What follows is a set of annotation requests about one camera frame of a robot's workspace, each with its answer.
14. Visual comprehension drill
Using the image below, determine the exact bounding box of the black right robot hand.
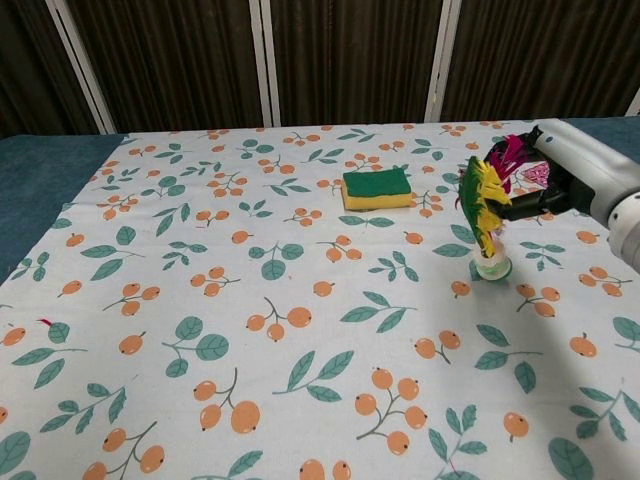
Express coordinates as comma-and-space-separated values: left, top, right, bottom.
490, 125, 597, 222

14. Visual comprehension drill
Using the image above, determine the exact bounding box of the colourful feather shuttlecock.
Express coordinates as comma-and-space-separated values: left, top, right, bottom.
453, 133, 532, 282

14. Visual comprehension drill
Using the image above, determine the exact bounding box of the floral fruit print tablecloth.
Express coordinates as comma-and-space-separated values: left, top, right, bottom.
0, 117, 640, 480

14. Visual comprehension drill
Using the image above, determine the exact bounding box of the pink patterned square patch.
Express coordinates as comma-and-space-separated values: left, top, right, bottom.
519, 166, 552, 192

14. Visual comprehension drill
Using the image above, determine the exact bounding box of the green and yellow sponge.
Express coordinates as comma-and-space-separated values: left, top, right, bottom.
341, 167, 413, 213

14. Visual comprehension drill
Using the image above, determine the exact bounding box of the dark screen panel white frame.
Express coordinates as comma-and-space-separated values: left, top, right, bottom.
430, 0, 640, 123
0, 0, 109, 140
259, 0, 459, 127
54, 0, 274, 135

